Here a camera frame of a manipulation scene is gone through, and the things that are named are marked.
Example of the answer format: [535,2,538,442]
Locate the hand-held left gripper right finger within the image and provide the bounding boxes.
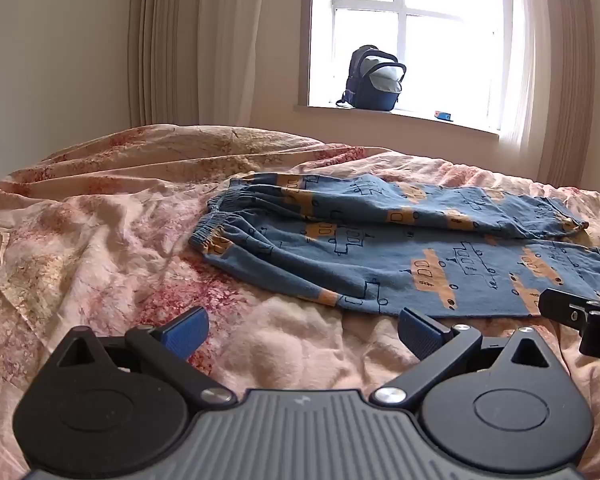
[371,307,562,407]

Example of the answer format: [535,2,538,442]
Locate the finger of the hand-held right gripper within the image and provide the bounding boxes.
[537,287,600,357]

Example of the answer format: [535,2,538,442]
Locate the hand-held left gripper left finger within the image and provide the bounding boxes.
[55,306,237,408]

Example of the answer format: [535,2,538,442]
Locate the blue printed pants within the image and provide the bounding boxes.
[189,172,600,319]

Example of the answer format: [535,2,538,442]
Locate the pink floral bed blanket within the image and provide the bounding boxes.
[0,124,600,480]

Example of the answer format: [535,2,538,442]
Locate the beige curtain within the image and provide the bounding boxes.
[128,0,203,128]
[537,0,597,188]

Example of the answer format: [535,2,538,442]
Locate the white sheer curtain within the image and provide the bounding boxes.
[497,0,551,171]
[197,0,313,128]

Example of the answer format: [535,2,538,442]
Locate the dark blue backpack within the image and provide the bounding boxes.
[336,45,407,112]

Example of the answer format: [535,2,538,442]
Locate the white framed window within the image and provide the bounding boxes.
[307,0,513,133]

